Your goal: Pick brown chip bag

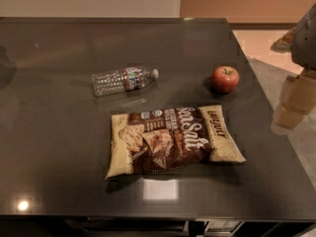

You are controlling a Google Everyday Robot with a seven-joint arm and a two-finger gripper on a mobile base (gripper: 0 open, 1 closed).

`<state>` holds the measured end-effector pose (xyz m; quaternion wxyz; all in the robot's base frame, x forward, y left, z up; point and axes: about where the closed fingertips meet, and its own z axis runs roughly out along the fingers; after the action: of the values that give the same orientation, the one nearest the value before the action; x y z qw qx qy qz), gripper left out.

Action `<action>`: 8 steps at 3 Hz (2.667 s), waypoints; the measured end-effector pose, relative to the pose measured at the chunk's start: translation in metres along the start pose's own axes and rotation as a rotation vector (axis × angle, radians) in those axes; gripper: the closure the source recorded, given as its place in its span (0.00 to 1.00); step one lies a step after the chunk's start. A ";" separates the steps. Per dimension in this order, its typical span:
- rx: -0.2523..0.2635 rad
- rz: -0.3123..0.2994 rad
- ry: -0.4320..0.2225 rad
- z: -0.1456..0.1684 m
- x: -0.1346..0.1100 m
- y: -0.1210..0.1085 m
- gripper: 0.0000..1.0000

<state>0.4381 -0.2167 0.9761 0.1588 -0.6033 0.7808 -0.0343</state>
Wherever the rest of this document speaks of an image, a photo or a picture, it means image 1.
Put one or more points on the brown chip bag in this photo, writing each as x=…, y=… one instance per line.
x=163, y=140

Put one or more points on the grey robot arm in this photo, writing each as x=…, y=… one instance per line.
x=303, y=48

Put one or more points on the clear plastic water bottle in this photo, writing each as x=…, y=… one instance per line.
x=123, y=80

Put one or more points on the beige cardboard boxes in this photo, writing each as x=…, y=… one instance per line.
x=297, y=99

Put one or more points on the red apple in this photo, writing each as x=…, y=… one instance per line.
x=224, y=79

